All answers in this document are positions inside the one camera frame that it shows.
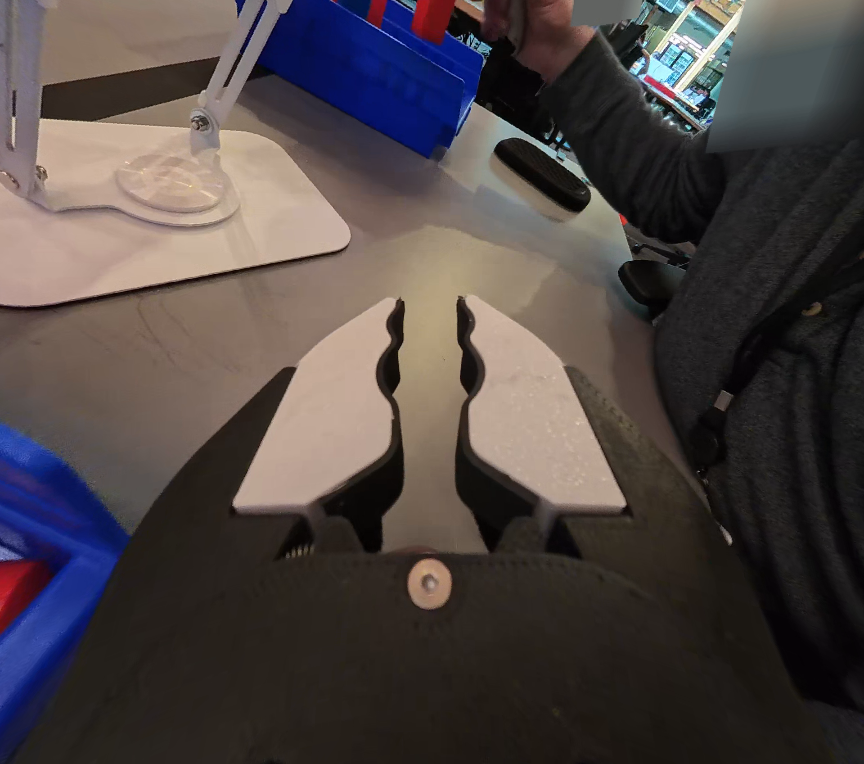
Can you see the black chair armrest pad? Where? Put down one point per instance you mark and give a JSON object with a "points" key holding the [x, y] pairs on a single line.
{"points": [[648, 284], [540, 170]]}

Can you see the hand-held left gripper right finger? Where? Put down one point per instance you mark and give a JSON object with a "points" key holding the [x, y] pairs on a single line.
{"points": [[540, 433]]}

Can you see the grey desk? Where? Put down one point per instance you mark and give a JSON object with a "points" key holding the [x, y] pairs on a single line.
{"points": [[439, 237]]}

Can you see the person's right hand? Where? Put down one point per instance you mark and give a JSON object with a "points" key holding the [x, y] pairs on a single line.
{"points": [[553, 21]]}

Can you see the plain blue plastic bin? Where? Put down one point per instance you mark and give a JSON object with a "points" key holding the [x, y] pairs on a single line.
{"points": [[364, 75]]}

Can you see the pile of toy blocks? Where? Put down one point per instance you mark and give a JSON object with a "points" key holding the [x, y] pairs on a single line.
{"points": [[20, 588]]}

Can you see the wooden book stand white base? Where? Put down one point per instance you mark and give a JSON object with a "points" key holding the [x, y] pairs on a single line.
{"points": [[135, 251]]}

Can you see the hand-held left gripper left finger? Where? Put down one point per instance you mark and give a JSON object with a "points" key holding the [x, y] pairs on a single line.
{"points": [[317, 433]]}

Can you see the person's right forearm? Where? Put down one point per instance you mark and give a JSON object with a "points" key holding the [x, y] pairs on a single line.
{"points": [[628, 136]]}

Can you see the blue plastic bin with tag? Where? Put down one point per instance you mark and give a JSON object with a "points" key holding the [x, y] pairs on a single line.
{"points": [[61, 608]]}

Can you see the person's torso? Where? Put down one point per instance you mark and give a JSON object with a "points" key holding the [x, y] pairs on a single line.
{"points": [[796, 372]]}

